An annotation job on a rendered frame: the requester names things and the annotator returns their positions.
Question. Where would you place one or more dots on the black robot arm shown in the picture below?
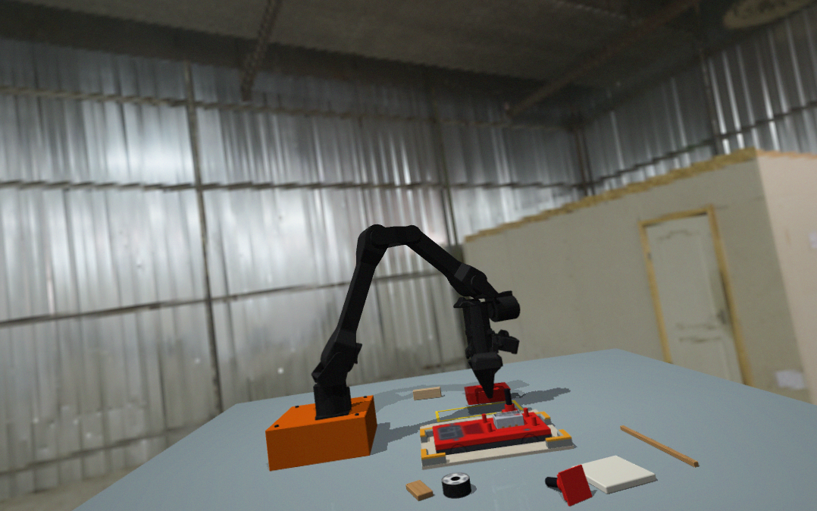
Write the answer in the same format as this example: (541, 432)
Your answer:
(332, 396)

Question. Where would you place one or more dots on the white flat square slab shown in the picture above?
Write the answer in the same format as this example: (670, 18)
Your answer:
(614, 474)

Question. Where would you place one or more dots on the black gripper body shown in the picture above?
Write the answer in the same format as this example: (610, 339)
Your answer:
(480, 348)

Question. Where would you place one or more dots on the thin wooden stick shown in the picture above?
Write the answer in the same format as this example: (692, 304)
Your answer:
(659, 446)

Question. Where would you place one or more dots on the black toy tyre with grey hub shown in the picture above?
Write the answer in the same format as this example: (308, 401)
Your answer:
(456, 485)

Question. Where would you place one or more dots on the red car hood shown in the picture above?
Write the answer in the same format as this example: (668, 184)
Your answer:
(476, 395)

